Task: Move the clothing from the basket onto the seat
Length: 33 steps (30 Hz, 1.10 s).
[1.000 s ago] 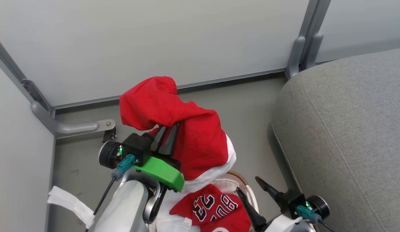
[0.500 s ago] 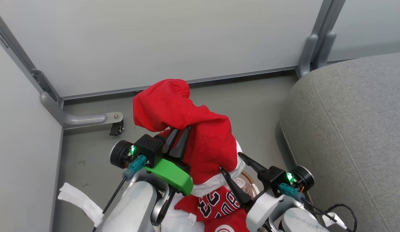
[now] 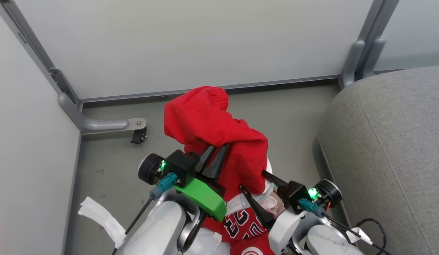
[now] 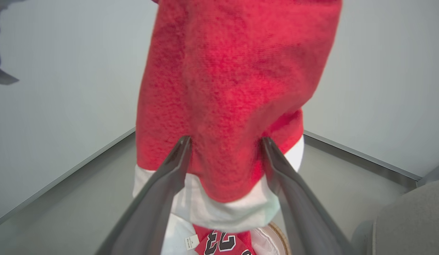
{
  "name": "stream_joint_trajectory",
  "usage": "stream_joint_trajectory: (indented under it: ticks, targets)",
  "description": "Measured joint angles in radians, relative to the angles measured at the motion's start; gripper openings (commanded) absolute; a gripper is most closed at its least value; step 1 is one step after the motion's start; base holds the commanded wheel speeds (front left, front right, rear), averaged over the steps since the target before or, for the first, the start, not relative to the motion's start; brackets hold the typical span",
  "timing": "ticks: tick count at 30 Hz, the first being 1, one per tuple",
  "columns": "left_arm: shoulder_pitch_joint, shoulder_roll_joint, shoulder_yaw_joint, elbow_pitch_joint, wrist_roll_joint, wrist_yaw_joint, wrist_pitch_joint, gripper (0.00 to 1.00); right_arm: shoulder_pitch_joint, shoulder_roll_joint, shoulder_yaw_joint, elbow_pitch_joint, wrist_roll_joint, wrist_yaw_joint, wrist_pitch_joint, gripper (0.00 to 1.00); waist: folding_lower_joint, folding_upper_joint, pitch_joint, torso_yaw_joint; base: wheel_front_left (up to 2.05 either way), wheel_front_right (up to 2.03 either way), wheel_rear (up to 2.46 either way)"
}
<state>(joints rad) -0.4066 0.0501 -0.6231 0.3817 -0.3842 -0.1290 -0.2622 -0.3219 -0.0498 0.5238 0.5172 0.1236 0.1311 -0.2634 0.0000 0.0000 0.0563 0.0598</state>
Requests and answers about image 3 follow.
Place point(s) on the plain red garment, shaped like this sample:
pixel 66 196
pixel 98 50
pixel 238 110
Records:
pixel 201 117

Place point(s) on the grey double partition post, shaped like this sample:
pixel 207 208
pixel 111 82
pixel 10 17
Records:
pixel 377 21

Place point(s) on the white glossy basket liner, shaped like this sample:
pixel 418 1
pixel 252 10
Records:
pixel 209 248

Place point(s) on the grey partition post with latch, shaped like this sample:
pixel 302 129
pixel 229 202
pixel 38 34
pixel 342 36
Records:
pixel 32 40

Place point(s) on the left black wrist camera box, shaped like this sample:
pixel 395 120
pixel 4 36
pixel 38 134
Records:
pixel 180 164

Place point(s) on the white fabric strip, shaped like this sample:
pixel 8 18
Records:
pixel 102 217

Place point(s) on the short grey partition foot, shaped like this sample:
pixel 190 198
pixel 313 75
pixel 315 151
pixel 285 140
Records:
pixel 373 56
pixel 352 63

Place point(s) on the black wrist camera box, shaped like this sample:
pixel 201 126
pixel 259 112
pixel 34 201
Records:
pixel 180 164
pixel 294 194

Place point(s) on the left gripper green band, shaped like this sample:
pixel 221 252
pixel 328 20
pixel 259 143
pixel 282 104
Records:
pixel 203 198

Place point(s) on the long grey metal partition foot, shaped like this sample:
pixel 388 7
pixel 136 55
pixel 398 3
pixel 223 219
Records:
pixel 99 124

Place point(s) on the grey fabric sofa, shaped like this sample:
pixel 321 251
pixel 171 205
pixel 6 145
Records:
pixel 393 159

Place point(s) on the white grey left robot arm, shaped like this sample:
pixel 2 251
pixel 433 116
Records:
pixel 155 230

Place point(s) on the grey partition bottom rail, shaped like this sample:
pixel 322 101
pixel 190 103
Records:
pixel 205 88

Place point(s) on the black caster wheel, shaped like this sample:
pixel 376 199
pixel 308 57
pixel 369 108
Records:
pixel 138 136

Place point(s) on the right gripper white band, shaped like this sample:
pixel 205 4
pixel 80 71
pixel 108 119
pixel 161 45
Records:
pixel 285 230

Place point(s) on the right black wrist camera box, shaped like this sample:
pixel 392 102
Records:
pixel 294 194

